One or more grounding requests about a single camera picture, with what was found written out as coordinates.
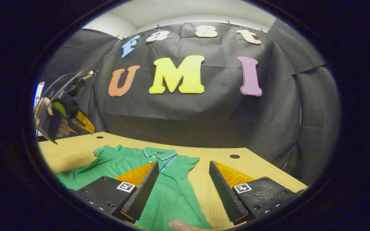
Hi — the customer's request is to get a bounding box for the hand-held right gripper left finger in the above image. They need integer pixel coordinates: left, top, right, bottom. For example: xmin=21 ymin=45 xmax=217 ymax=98
xmin=73 ymin=160 xmax=160 ymax=224

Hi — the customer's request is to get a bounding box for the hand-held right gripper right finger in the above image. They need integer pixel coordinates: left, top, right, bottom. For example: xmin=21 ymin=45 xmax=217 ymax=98
xmin=208 ymin=160 xmax=306 ymax=226

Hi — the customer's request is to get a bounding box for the green T-shirt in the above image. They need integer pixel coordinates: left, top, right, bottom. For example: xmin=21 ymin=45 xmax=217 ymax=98
xmin=56 ymin=144 xmax=212 ymax=231

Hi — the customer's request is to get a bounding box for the bright white panel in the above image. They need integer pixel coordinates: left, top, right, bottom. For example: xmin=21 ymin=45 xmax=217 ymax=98
xmin=33 ymin=81 xmax=45 ymax=106

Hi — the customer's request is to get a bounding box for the black backdrop cloth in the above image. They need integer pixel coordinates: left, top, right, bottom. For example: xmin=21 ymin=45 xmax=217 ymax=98
xmin=39 ymin=21 xmax=341 ymax=186

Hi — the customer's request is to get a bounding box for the black cable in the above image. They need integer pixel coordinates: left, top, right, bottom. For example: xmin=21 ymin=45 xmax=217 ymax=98
xmin=33 ymin=68 xmax=91 ymax=129

